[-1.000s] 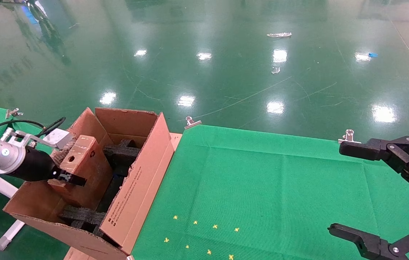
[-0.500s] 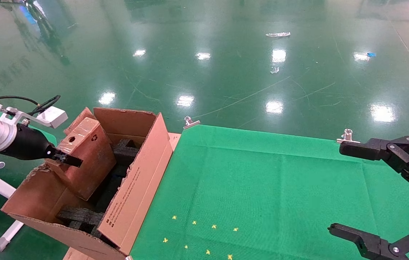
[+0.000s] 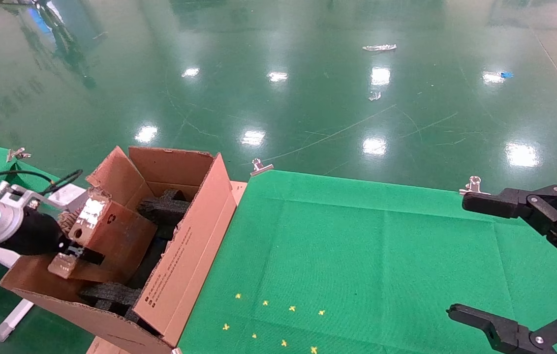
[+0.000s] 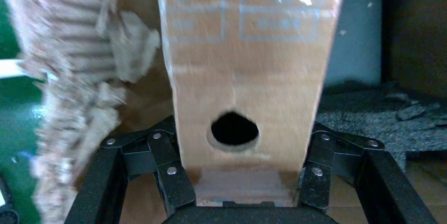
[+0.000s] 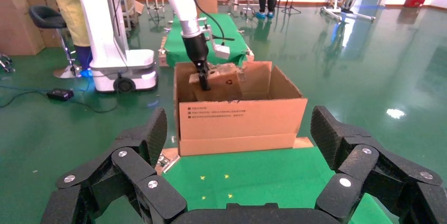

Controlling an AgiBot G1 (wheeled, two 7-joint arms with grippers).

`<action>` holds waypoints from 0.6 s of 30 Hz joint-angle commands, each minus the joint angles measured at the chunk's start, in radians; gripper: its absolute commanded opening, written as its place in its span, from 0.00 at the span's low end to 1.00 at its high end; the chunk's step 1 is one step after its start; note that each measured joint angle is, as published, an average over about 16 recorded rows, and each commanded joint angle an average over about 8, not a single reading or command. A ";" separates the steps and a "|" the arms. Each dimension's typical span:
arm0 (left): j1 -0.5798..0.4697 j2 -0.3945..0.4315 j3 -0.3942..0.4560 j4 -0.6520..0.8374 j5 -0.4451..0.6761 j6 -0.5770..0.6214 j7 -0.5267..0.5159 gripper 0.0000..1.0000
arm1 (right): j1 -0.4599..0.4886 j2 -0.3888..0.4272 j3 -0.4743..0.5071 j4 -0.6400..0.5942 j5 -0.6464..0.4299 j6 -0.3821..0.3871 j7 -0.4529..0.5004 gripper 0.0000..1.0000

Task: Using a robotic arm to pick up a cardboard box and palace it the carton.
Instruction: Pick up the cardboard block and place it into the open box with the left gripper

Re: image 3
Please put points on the white tube table frame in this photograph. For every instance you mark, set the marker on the white tube table frame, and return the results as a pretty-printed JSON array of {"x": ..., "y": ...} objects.
[{"x": 10, "y": 322}]

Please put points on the large green table cloth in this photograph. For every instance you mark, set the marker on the large green table cloth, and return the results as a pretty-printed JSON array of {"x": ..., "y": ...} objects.
[{"x": 382, "y": 255}]

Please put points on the silver camera mount bracket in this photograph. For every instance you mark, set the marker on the silver camera mount bracket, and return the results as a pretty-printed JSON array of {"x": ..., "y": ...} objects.
[{"x": 17, "y": 196}]

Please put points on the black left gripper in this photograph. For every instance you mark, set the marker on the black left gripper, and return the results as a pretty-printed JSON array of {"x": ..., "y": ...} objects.
[{"x": 37, "y": 233}]

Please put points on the large open cardboard carton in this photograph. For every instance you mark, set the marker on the large open cardboard carton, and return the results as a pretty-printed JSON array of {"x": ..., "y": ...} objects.
[{"x": 185, "y": 265}]

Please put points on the small brown cardboard box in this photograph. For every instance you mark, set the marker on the small brown cardboard box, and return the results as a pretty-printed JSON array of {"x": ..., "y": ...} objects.
[{"x": 121, "y": 241}]

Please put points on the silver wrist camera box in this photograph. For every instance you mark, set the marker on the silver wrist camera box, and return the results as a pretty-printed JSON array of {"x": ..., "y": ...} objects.
[{"x": 69, "y": 195}]

